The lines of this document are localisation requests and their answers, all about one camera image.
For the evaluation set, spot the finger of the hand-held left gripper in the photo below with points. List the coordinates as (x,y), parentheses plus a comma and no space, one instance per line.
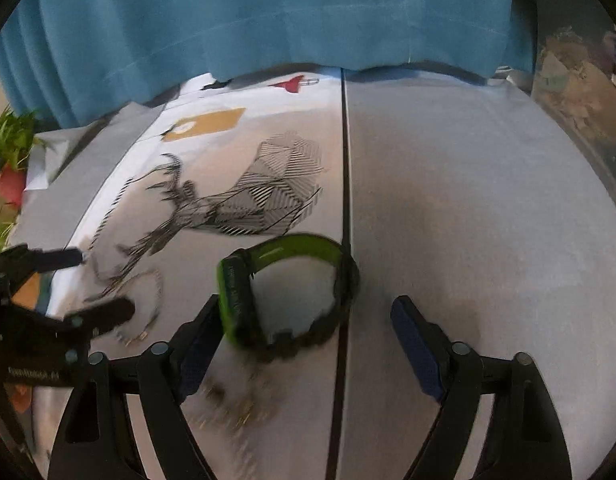
(58,258)
(108,312)

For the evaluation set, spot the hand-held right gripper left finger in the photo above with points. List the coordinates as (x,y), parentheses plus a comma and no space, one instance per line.
(198,350)

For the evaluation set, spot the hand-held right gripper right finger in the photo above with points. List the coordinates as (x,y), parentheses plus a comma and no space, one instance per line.
(415,350)

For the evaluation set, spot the orange metal tray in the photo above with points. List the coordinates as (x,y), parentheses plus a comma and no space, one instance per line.
(33,295)

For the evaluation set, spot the green and black watch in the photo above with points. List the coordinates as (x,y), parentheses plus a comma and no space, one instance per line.
(235,300)

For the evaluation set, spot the red plant pot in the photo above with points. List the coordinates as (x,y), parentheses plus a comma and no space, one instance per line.
(10,187)

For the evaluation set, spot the green leafy plant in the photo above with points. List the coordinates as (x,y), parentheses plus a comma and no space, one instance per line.
(10,135)

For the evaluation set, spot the grey printed tablecloth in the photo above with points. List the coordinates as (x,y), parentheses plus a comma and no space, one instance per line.
(463,210)

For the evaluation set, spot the dark patterned cabinet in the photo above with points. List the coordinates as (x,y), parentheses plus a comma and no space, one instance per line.
(583,95)

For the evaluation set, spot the blue curtain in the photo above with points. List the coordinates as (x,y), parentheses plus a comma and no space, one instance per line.
(263,20)

